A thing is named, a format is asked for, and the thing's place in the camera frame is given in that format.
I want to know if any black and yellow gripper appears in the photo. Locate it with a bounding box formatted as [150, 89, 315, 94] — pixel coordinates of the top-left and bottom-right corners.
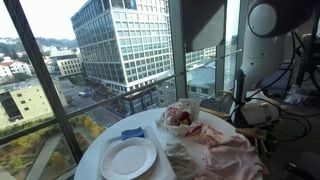
[236, 127, 279, 157]

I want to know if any peach t-shirt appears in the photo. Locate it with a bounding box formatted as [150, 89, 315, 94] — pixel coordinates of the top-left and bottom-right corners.
[185, 125, 269, 180]

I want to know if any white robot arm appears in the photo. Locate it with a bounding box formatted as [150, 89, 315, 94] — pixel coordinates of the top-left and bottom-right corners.
[230, 0, 319, 128]

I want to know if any wooden chair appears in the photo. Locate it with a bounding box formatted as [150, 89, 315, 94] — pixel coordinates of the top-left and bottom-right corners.
[200, 107, 231, 119]

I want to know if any red apple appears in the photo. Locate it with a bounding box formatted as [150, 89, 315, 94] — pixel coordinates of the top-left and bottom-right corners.
[180, 111, 190, 121]

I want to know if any beige crumpled cloth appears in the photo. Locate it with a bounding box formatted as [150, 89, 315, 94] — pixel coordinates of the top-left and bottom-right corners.
[165, 142, 199, 180]

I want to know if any red and white plastic bag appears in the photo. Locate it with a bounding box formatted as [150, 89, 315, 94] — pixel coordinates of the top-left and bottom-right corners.
[155, 98, 202, 137]

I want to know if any blue sponge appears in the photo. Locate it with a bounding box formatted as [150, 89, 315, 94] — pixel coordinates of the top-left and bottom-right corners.
[121, 127, 144, 140]

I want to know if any dark roller window shade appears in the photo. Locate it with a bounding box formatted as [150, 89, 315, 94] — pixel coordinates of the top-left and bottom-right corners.
[182, 0, 226, 52]

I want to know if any white paper plate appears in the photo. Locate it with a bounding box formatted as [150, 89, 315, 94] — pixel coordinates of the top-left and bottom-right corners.
[100, 137, 157, 180]

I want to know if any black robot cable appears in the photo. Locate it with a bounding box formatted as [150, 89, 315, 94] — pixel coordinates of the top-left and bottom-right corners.
[229, 29, 320, 143]

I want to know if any black window frame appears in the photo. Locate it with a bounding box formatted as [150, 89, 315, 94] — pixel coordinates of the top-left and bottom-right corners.
[0, 0, 186, 163]

